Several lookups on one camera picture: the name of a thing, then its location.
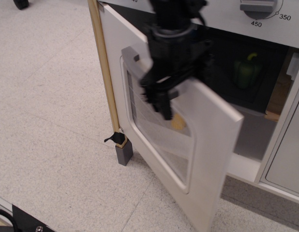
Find white toy kitchen cabinet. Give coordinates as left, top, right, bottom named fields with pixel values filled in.
left=97, top=0, right=299, bottom=203

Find white right cabinet door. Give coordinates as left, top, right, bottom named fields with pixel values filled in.
left=261, top=100, right=299, bottom=196

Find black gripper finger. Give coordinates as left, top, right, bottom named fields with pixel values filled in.
left=152, top=93, right=172, bottom=120

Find grey oven temperature knob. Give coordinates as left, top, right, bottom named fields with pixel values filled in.
left=239, top=0, right=278, bottom=19

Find white oven door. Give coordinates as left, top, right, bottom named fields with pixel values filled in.
left=100, top=3, right=243, bottom=232

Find grey post foot cap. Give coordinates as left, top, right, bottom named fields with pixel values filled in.
left=115, top=140, right=134, bottom=166

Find black zip tie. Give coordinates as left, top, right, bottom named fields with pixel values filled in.
left=104, top=132, right=125, bottom=145

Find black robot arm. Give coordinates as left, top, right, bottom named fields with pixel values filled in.
left=139, top=0, right=213, bottom=120

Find green toy bell pepper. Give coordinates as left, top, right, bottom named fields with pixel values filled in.
left=232, top=52, right=263, bottom=89

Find yellow toy food piece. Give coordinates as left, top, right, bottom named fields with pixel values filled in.
left=171, top=113, right=186, bottom=130

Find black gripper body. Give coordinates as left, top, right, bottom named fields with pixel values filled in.
left=139, top=23, right=213, bottom=106

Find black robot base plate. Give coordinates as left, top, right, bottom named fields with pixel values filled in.
left=0, top=204, right=55, bottom=232

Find black caster wheel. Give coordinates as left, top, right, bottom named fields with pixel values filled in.
left=13, top=0, right=29, bottom=10

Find wooden kitchen corner post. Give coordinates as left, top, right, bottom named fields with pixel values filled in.
left=87, top=0, right=127, bottom=149

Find black cable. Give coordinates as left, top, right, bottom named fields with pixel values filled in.
left=0, top=207, right=19, bottom=232

